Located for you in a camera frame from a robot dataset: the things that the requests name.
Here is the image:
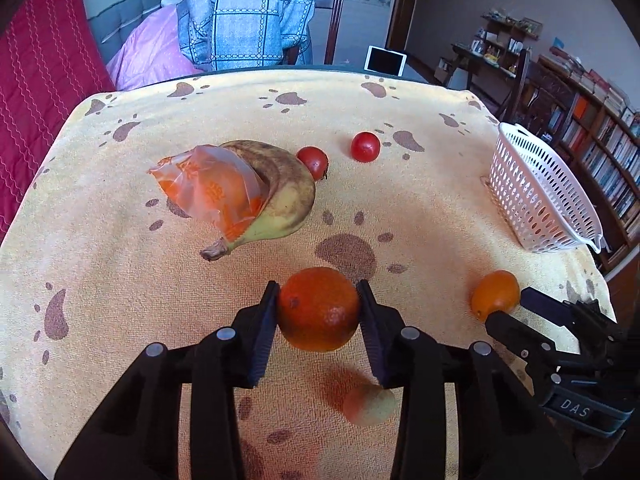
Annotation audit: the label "cluttered wooden desk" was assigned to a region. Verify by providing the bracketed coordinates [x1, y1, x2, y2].
[434, 7, 543, 92]

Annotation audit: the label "red stitched blanket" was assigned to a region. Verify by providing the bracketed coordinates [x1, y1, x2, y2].
[0, 0, 116, 241]

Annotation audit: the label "wooden bookshelf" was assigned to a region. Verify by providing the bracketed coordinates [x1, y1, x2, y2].
[535, 45, 640, 281]

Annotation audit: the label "pink quilt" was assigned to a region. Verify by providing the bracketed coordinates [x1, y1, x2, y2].
[106, 4, 203, 92]

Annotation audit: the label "rows of shelved books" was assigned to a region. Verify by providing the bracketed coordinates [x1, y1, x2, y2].
[545, 95, 640, 241]

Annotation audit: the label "brown door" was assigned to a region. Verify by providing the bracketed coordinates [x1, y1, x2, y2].
[387, 0, 436, 61]

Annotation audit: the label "grey bed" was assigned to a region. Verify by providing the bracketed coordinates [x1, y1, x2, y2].
[87, 0, 182, 57]

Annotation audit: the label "red tomato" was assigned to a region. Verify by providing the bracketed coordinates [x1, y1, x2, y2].
[350, 131, 381, 163]

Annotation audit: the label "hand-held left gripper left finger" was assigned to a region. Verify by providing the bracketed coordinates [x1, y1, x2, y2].
[54, 280, 281, 480]

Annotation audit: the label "large orange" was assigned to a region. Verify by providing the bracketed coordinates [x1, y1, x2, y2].
[277, 266, 362, 352]

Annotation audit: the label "white tablet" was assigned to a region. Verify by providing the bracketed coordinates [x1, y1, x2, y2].
[364, 45, 407, 77]

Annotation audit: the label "yellow paw-print blanket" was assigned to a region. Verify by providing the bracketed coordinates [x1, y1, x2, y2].
[0, 69, 618, 480]

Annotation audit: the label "brown wooden chair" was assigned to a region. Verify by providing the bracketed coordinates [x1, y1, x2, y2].
[287, 0, 347, 66]

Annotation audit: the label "spotted banana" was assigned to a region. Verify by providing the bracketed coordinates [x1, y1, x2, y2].
[200, 140, 317, 262]

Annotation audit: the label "stack of books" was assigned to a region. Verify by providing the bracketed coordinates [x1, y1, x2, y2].
[549, 46, 632, 111]

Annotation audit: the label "blue plaid cloth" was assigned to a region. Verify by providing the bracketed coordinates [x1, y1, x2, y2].
[176, 0, 322, 72]

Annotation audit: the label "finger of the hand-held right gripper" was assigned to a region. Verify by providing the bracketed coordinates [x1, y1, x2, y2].
[519, 287, 617, 347]
[483, 310, 567, 377]

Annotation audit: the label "small orange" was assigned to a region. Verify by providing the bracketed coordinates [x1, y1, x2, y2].
[470, 270, 521, 322]

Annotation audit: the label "tomato with stem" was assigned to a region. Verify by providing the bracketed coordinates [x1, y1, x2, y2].
[296, 146, 329, 181]

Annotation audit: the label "kiwi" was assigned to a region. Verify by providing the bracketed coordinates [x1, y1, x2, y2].
[342, 384, 397, 428]

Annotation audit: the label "dark carved wooden chair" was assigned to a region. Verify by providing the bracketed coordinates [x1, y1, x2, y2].
[500, 50, 581, 151]

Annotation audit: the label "white wardrobe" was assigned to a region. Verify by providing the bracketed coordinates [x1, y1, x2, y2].
[225, 0, 403, 66]

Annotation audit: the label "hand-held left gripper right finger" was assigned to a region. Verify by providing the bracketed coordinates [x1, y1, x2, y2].
[355, 278, 585, 480]

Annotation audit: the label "white plastic basket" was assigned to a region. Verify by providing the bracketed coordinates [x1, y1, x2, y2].
[487, 122, 608, 254]

